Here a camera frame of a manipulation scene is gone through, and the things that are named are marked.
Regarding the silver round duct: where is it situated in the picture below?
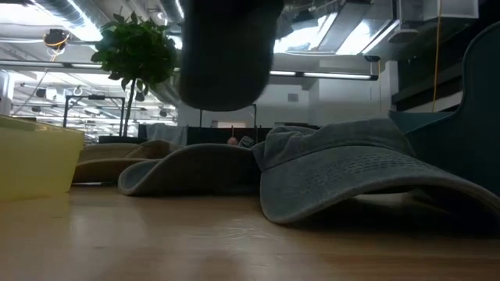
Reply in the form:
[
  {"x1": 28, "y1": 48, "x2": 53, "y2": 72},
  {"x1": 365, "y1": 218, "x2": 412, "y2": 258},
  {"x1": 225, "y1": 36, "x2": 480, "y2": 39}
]
[{"x1": 158, "y1": 0, "x2": 185, "y2": 24}]

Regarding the teal plastic bin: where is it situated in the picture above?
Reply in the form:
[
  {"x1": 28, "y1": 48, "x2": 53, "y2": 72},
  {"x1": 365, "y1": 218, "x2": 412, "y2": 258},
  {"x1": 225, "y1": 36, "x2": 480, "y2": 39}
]
[{"x1": 388, "y1": 21, "x2": 500, "y2": 198}]

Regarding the white ceiling box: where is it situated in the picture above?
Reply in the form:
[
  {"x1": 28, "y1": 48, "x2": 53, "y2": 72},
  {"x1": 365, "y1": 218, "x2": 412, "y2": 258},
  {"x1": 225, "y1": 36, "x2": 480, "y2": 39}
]
[{"x1": 398, "y1": 0, "x2": 480, "y2": 23}]

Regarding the blue-grey baseball cap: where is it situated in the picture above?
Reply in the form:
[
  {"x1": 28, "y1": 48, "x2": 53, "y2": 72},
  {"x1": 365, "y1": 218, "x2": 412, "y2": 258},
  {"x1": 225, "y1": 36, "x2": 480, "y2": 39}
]
[
  {"x1": 252, "y1": 118, "x2": 500, "y2": 226},
  {"x1": 117, "y1": 143, "x2": 262, "y2": 197},
  {"x1": 178, "y1": 0, "x2": 285, "y2": 112}
]

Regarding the yellow hanging cable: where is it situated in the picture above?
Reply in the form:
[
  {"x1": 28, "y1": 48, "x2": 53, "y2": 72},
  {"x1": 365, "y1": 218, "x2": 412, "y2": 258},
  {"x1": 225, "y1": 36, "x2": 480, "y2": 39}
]
[{"x1": 431, "y1": 0, "x2": 442, "y2": 114}]

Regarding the tan baseball cap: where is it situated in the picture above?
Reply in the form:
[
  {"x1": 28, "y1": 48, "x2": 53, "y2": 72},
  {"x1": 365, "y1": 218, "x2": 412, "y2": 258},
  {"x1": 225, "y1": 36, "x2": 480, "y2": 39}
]
[{"x1": 72, "y1": 139, "x2": 184, "y2": 185}]

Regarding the yellow plastic bin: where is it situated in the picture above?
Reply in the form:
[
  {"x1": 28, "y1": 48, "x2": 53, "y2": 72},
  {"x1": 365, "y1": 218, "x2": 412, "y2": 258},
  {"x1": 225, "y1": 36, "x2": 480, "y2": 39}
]
[{"x1": 0, "y1": 115, "x2": 86, "y2": 202}]

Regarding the potted green plant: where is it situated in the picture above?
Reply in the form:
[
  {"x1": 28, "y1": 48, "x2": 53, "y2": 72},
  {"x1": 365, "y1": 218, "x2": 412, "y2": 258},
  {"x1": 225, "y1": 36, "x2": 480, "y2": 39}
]
[{"x1": 90, "y1": 10, "x2": 181, "y2": 144}]

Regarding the large corrugated duct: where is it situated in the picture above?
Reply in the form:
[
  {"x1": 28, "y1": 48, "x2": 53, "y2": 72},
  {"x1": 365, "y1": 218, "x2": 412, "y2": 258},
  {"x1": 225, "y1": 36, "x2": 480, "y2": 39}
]
[{"x1": 33, "y1": 0, "x2": 105, "y2": 42}]

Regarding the long strip light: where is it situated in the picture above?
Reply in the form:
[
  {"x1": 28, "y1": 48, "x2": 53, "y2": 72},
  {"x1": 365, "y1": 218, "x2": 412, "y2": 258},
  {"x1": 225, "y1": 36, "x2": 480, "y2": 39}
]
[{"x1": 0, "y1": 58, "x2": 379, "y2": 82}]

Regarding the black cabinet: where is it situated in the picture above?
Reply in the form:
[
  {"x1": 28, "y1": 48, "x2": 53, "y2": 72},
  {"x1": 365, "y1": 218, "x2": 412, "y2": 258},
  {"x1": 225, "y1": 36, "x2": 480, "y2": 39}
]
[{"x1": 186, "y1": 125, "x2": 274, "y2": 146}]

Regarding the grey cloth cover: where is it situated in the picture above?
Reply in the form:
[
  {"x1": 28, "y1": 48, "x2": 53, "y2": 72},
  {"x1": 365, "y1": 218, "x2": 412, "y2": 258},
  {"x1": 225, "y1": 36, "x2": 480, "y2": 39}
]
[{"x1": 146, "y1": 123, "x2": 188, "y2": 146}]

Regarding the hanging cable reel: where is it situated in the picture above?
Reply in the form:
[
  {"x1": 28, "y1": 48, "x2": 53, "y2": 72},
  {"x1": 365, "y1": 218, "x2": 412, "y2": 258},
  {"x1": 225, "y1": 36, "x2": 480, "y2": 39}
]
[{"x1": 42, "y1": 27, "x2": 71, "y2": 51}]

